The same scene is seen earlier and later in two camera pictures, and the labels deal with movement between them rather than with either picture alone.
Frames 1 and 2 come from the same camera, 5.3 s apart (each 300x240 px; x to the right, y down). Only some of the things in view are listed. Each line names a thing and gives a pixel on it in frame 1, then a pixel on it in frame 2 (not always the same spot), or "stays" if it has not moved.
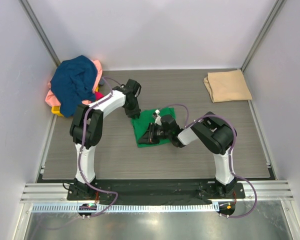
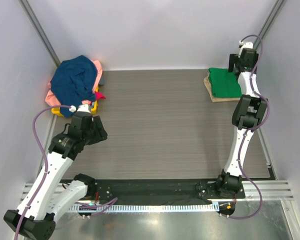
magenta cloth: (98, 95) stays
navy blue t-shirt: (74, 81) stays
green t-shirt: (140, 124) to (224, 84)
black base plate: (177, 192) stays
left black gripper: (135, 111) to (100, 133)
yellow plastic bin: (56, 110) stays
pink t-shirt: (50, 98) stays
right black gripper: (149, 137) to (233, 58)
